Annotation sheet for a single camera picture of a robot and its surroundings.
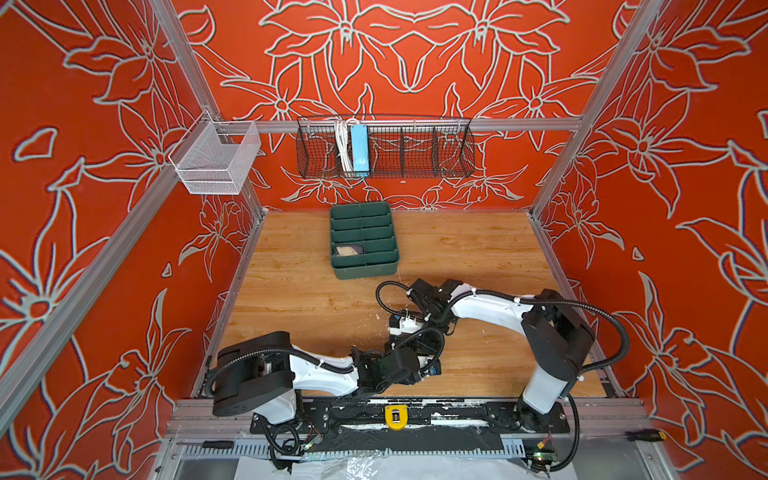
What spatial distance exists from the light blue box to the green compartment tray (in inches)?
8.7

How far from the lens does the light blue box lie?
90 centimetres

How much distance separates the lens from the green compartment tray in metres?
0.98
